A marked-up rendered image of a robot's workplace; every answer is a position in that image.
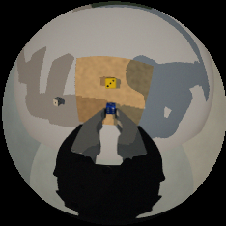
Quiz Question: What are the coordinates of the yellow die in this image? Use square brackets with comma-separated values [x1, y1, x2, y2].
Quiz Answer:
[105, 77, 116, 89]

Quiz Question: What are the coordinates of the blue die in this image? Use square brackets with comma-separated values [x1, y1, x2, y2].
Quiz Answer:
[106, 102, 116, 114]

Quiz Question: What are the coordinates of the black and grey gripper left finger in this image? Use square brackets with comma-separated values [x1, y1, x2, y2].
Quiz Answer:
[53, 108, 106, 177]

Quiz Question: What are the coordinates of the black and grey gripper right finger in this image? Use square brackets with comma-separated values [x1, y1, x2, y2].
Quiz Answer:
[115, 108, 165, 182]

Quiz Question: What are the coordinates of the tan square mat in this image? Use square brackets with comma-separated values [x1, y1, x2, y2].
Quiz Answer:
[75, 56, 154, 125]

